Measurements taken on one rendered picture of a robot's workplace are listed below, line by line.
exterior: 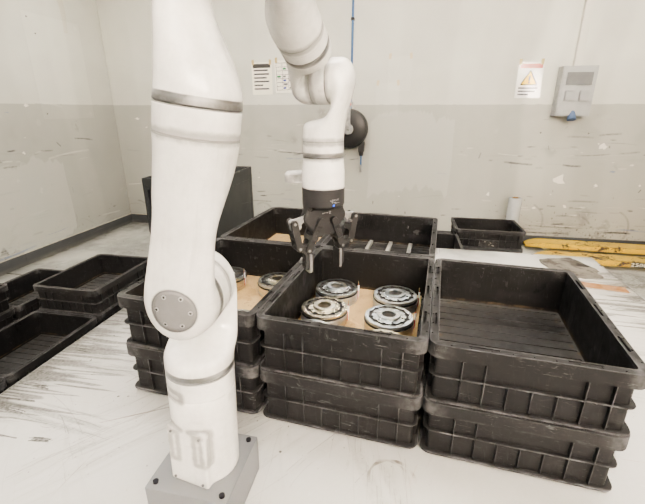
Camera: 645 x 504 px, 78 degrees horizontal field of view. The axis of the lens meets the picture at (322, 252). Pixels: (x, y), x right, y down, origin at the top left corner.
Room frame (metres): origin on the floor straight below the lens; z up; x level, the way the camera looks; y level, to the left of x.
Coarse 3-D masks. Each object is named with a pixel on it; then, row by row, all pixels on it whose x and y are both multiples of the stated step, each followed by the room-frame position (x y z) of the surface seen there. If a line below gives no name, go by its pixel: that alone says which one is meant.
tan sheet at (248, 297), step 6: (252, 276) 1.03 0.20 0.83; (258, 276) 1.03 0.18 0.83; (252, 282) 0.99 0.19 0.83; (246, 288) 0.95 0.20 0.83; (252, 288) 0.95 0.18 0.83; (240, 294) 0.92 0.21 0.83; (246, 294) 0.92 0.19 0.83; (252, 294) 0.92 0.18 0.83; (258, 294) 0.92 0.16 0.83; (240, 300) 0.88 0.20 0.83; (246, 300) 0.88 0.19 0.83; (252, 300) 0.88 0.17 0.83; (258, 300) 0.88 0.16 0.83; (240, 306) 0.85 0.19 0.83; (246, 306) 0.85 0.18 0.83; (252, 306) 0.85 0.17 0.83
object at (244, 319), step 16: (224, 240) 1.07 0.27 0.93; (240, 240) 1.05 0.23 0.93; (288, 272) 0.82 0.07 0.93; (128, 288) 0.74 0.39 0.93; (272, 288) 0.74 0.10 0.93; (128, 304) 0.69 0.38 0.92; (144, 304) 0.68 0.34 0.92; (256, 304) 0.67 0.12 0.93; (240, 320) 0.63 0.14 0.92; (256, 320) 0.64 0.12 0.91
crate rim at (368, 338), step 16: (384, 256) 0.94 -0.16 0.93; (400, 256) 0.93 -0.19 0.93; (416, 256) 0.93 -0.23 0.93; (432, 272) 0.82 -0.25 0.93; (288, 288) 0.75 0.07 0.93; (432, 288) 0.74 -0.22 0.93; (272, 304) 0.67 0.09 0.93; (272, 320) 0.61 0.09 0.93; (288, 320) 0.61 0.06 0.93; (304, 320) 0.61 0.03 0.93; (304, 336) 0.59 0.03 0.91; (320, 336) 0.59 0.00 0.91; (336, 336) 0.58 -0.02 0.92; (352, 336) 0.57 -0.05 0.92; (368, 336) 0.56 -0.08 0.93; (384, 336) 0.56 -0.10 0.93; (400, 336) 0.56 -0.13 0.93; (416, 352) 0.54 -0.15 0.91
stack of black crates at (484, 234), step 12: (456, 228) 2.33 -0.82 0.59; (468, 228) 2.57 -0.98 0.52; (480, 228) 2.56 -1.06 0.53; (492, 228) 2.54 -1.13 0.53; (504, 228) 2.53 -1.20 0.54; (516, 228) 2.40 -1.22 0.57; (468, 240) 2.31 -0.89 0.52; (480, 240) 2.29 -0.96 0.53; (492, 240) 2.28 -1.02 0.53; (504, 240) 2.27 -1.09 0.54; (516, 240) 2.26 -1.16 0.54; (516, 252) 2.25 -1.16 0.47
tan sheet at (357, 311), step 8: (360, 296) 0.91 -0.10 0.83; (368, 296) 0.91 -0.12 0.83; (360, 304) 0.86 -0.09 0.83; (368, 304) 0.86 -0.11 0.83; (352, 312) 0.82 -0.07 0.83; (360, 312) 0.82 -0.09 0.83; (416, 312) 0.82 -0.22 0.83; (352, 320) 0.79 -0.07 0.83; (360, 320) 0.79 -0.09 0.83; (416, 320) 0.79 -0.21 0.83; (360, 328) 0.75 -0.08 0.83; (416, 328) 0.75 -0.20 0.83; (416, 336) 0.72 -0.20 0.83
